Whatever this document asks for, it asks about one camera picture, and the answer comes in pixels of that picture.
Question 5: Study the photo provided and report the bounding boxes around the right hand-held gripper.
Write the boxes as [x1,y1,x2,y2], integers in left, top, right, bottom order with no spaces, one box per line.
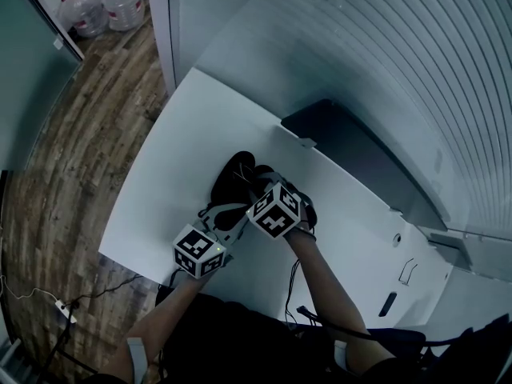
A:
[246,170,319,239]

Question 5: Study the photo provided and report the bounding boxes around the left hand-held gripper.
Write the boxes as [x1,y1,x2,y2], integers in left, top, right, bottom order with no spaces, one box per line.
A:
[172,202,251,279]

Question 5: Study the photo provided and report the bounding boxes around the black glasses case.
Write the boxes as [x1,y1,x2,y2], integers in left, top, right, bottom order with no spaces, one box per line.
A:
[203,150,279,215]

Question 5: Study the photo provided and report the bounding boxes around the person's left forearm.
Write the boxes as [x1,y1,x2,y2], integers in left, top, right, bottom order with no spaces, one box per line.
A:
[114,272,213,384]

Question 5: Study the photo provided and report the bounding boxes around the person's right forearm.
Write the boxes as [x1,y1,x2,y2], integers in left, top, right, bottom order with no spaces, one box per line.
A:
[286,230,395,375]

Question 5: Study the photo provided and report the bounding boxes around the person's black clothing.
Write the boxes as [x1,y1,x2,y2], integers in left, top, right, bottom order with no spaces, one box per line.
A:
[91,294,397,384]

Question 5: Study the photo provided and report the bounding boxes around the black smartphone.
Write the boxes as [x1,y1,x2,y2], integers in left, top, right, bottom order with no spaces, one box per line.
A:
[378,292,398,318]

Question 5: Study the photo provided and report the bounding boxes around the white power strip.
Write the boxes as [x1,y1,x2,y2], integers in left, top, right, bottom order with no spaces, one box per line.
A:
[54,299,78,324]

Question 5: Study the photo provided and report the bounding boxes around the black floor stand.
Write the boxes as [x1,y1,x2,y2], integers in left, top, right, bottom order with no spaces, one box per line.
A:
[38,302,99,384]

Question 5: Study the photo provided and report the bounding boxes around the short dark desk divider panel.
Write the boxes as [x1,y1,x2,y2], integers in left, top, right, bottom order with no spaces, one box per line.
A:
[430,232,475,271]

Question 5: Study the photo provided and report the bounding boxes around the clear water jug red cap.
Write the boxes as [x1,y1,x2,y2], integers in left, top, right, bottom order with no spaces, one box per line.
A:
[58,0,110,38]
[101,0,146,32]

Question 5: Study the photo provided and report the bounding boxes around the frosted glass door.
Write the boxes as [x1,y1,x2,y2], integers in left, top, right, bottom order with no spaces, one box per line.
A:
[0,0,85,171]

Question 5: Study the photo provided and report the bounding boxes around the black office chair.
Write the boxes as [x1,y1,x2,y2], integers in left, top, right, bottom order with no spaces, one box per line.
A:
[367,314,512,384]

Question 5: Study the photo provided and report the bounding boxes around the thin black floor cable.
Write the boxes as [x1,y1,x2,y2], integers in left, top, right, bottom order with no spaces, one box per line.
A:
[71,274,145,307]

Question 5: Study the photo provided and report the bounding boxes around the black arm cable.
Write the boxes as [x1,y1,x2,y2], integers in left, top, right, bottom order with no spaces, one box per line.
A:
[283,254,473,350]

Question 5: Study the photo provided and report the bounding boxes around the dark thin-frame glasses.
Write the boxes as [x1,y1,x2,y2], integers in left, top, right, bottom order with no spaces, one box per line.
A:
[398,257,419,286]

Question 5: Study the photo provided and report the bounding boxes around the thin white cable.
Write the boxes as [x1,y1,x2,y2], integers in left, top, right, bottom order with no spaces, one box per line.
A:
[0,274,57,303]

